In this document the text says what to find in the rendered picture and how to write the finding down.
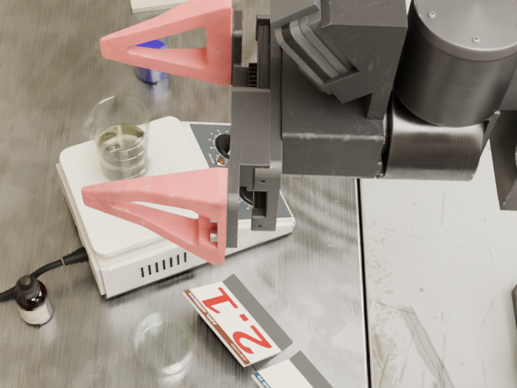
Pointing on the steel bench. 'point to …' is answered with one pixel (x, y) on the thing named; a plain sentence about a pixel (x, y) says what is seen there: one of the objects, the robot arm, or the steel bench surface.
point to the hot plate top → (164, 156)
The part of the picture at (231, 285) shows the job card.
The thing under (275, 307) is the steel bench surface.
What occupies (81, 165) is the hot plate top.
